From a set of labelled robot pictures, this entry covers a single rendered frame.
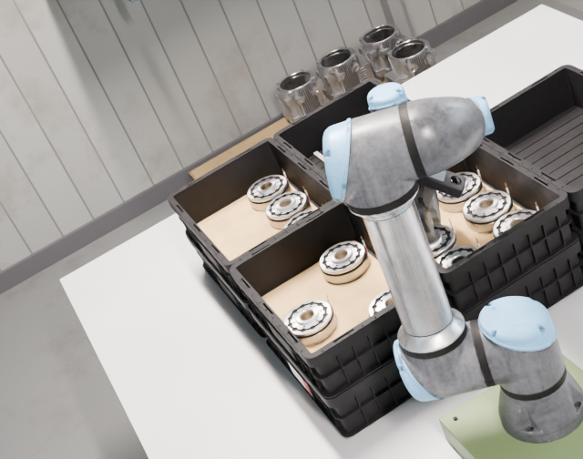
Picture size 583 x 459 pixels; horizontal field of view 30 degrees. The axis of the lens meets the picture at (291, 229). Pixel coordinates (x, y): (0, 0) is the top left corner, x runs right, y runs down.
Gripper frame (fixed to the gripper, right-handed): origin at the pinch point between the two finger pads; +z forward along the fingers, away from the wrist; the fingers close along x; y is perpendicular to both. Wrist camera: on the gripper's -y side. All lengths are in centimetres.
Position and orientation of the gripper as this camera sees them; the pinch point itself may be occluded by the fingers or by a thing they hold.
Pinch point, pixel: (436, 234)
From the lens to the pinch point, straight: 230.1
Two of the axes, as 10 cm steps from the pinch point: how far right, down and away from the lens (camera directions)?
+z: 3.0, 7.8, 5.4
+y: -9.0, 0.4, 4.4
